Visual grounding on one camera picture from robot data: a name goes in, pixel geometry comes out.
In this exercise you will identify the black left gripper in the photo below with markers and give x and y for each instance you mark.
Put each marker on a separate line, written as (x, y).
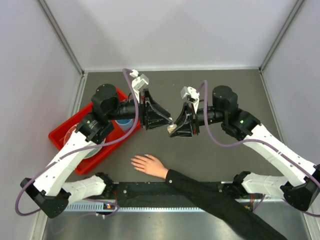
(146, 119)

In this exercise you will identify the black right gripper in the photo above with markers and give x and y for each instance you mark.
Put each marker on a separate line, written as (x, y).
(186, 129)

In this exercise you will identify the white nail polish brush cap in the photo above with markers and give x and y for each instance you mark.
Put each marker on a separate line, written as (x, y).
(170, 121)

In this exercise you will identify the beige nail polish bottle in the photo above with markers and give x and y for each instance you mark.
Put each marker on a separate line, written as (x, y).
(171, 128)

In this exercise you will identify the black sleeved forearm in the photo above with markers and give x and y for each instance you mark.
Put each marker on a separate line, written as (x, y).
(244, 222)

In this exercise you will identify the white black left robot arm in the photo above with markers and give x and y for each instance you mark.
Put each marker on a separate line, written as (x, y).
(49, 190)

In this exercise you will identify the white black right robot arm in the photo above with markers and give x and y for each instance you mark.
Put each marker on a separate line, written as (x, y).
(299, 184)

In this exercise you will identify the person's bare hand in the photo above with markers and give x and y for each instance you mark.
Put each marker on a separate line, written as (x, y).
(149, 165)

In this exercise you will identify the blue plastic cup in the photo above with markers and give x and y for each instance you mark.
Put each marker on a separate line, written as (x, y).
(125, 124)

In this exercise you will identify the clear pink glass plate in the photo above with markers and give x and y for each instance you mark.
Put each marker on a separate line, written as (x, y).
(76, 140)

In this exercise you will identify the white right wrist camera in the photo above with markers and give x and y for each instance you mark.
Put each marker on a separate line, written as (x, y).
(192, 96)

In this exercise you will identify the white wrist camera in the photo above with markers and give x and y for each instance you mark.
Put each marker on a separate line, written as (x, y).
(192, 96)
(139, 82)

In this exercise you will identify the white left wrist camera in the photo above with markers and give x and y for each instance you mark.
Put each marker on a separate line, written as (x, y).
(139, 82)

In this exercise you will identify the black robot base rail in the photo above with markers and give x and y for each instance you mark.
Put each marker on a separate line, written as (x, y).
(148, 195)

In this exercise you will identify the grey slotted cable duct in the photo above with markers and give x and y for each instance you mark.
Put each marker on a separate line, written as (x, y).
(90, 206)

